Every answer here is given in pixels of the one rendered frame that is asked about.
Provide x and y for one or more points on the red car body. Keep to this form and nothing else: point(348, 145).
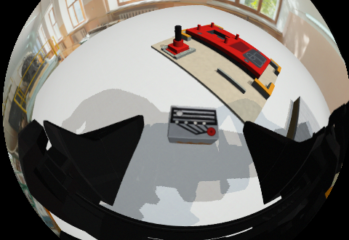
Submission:
point(244, 55)

